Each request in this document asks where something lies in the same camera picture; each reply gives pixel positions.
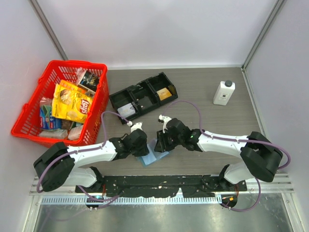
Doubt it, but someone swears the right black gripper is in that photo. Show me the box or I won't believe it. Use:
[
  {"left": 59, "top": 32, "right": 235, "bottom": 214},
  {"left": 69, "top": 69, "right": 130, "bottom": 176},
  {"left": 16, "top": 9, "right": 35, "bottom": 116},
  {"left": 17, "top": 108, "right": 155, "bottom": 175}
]
[{"left": 154, "top": 129, "right": 183, "bottom": 153}]

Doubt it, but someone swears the blue leather card holder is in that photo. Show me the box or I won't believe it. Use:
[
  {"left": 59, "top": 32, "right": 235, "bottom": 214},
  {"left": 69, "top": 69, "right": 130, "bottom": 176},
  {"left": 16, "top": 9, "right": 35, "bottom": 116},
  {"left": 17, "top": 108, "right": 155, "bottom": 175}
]
[{"left": 137, "top": 139, "right": 170, "bottom": 167}]

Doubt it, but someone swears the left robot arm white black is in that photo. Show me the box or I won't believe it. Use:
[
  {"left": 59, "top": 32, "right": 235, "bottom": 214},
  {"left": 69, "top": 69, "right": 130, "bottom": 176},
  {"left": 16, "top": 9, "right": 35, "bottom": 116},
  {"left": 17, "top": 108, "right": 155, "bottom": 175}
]
[{"left": 33, "top": 129, "right": 149, "bottom": 193}]

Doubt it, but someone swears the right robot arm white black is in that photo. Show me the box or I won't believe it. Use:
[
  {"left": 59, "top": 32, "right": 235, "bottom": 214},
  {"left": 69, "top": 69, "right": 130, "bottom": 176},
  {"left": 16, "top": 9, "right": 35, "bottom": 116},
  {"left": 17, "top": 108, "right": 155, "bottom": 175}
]
[{"left": 154, "top": 116, "right": 283, "bottom": 191}]

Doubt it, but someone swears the white card in tray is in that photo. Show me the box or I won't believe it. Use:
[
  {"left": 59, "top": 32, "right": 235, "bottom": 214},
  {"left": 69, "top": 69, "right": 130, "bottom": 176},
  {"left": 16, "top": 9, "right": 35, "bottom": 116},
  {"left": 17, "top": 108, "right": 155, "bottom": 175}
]
[{"left": 117, "top": 103, "right": 136, "bottom": 118}]

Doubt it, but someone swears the black three-compartment organizer tray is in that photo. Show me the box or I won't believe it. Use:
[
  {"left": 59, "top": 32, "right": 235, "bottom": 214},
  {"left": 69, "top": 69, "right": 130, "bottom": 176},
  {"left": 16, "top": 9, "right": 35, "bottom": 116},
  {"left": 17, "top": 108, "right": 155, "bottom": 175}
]
[{"left": 109, "top": 72, "right": 178, "bottom": 124}]

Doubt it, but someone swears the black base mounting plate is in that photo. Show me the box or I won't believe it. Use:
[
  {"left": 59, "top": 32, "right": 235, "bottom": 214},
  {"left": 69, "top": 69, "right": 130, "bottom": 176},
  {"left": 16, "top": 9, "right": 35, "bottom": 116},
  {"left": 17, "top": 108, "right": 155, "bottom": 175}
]
[{"left": 84, "top": 175, "right": 247, "bottom": 198}]

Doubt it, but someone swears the white bottle grey cap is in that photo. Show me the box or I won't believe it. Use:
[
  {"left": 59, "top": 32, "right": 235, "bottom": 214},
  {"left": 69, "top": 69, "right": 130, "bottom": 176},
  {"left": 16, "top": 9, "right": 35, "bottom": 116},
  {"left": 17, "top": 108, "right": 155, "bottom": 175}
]
[{"left": 213, "top": 80, "right": 236, "bottom": 106}]

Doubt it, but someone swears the yellow Lays chips bag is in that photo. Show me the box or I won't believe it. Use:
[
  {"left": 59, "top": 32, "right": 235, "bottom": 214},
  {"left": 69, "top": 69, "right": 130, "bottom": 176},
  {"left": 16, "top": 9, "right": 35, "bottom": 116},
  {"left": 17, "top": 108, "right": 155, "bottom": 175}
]
[{"left": 52, "top": 80, "right": 93, "bottom": 124}]

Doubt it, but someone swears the black snack box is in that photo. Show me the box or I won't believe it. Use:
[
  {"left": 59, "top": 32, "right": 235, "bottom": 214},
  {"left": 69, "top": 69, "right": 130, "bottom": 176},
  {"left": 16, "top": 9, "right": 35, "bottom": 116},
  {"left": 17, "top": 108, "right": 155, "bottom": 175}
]
[{"left": 77, "top": 70, "right": 99, "bottom": 94}]

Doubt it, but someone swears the blue packaged item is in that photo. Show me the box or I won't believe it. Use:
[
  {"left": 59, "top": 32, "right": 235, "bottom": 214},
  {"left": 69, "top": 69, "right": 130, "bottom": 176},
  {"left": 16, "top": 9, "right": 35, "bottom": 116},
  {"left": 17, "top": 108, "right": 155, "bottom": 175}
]
[{"left": 40, "top": 105, "right": 61, "bottom": 131}]

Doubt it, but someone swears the red plastic shopping basket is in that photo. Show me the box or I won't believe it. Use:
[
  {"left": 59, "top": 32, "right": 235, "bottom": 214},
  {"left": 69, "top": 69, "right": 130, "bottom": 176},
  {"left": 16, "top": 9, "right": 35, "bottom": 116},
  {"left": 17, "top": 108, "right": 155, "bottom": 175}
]
[{"left": 11, "top": 60, "right": 109, "bottom": 147}]

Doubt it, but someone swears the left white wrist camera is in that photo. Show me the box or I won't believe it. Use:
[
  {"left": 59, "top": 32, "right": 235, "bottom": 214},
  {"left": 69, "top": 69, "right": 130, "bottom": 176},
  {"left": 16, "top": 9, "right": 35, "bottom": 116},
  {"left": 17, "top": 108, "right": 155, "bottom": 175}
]
[{"left": 127, "top": 121, "right": 142, "bottom": 132}]

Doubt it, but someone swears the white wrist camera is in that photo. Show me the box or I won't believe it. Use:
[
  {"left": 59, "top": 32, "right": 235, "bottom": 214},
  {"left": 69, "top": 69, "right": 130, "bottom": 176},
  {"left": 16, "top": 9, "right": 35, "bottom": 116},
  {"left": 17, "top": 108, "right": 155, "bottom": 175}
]
[
  {"left": 158, "top": 115, "right": 171, "bottom": 133},
  {"left": 127, "top": 121, "right": 142, "bottom": 132}
]

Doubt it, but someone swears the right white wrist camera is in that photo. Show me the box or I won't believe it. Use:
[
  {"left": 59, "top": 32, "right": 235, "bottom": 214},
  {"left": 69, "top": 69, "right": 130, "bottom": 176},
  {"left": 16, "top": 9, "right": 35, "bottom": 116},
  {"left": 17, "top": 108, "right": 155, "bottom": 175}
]
[{"left": 158, "top": 115, "right": 171, "bottom": 133}]

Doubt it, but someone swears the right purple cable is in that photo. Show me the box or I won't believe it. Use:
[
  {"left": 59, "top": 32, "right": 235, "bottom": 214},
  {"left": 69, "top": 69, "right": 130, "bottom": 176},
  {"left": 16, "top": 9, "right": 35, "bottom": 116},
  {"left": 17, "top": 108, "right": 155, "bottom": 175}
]
[{"left": 161, "top": 100, "right": 292, "bottom": 213}]

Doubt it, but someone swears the purple cable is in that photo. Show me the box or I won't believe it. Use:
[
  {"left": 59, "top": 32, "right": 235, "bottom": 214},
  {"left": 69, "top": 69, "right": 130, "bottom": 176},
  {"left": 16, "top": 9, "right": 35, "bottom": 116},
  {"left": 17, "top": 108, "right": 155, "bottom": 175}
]
[
  {"left": 161, "top": 100, "right": 292, "bottom": 213},
  {"left": 36, "top": 111, "right": 133, "bottom": 211}
]

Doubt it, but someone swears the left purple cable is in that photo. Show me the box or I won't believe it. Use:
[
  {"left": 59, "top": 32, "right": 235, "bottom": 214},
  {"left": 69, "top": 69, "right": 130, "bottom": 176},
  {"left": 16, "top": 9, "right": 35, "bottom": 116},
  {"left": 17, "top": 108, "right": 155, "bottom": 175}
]
[{"left": 36, "top": 111, "right": 133, "bottom": 211}]

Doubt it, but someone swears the aluminium rail frame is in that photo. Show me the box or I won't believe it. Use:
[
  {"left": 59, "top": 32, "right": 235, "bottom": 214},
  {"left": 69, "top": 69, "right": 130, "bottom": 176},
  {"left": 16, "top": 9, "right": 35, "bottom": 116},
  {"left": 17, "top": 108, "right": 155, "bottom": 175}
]
[{"left": 29, "top": 174, "right": 294, "bottom": 207}]

